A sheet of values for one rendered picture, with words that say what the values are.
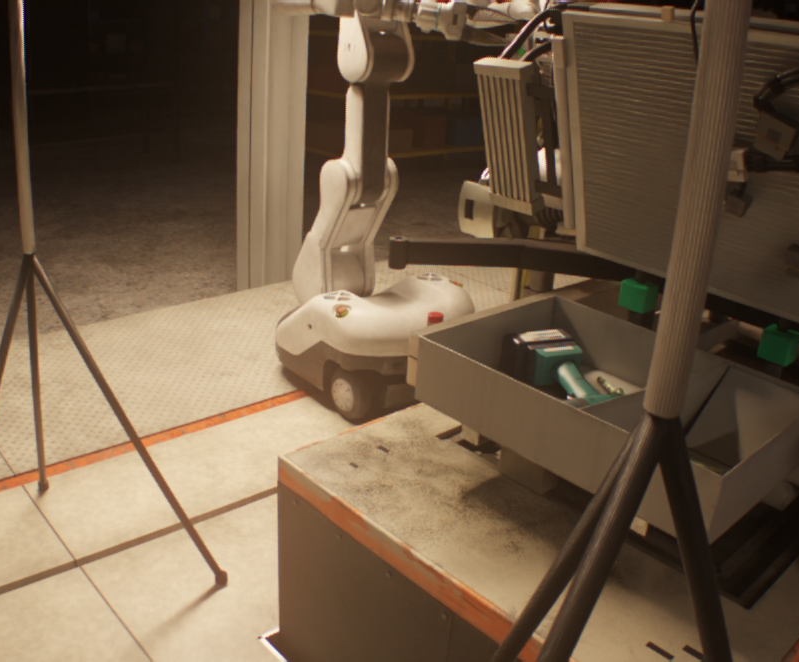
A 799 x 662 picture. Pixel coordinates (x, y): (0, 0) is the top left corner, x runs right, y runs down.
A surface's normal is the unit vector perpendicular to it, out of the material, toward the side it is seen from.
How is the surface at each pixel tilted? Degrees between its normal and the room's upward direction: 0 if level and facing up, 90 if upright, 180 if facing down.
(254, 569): 0
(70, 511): 0
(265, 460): 0
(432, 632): 90
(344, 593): 90
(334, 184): 90
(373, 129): 88
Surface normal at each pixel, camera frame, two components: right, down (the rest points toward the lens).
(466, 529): 0.05, -0.93
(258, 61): -0.76, 0.20
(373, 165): 0.62, 0.28
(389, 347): 0.15, 0.38
